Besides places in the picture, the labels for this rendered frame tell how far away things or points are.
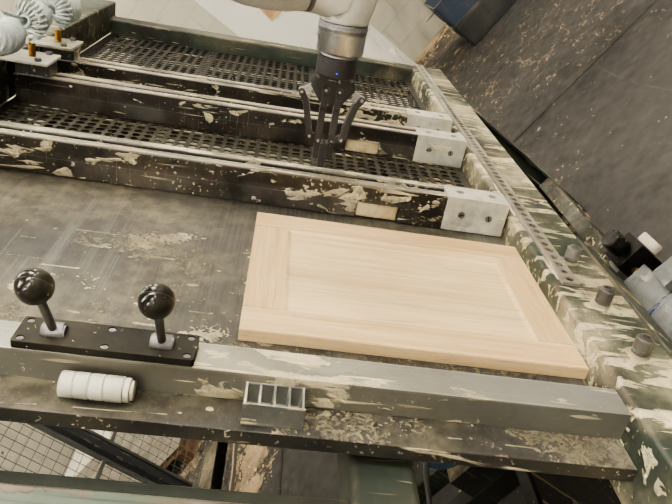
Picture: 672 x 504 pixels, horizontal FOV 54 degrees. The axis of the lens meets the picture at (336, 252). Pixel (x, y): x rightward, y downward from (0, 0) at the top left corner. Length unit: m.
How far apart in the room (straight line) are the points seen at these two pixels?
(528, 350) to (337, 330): 0.27
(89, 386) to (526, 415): 0.51
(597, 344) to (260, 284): 0.48
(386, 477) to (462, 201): 0.66
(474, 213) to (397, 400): 0.60
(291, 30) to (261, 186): 3.55
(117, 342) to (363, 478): 0.32
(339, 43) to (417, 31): 5.04
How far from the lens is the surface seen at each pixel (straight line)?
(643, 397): 0.93
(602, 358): 0.98
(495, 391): 0.84
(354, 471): 0.80
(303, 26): 4.77
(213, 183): 1.27
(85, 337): 0.81
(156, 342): 0.78
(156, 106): 1.66
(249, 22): 4.79
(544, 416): 0.87
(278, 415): 0.76
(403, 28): 6.23
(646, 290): 1.25
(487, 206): 1.33
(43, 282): 0.71
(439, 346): 0.93
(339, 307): 0.96
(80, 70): 1.88
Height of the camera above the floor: 1.55
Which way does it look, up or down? 19 degrees down
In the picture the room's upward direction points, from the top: 54 degrees counter-clockwise
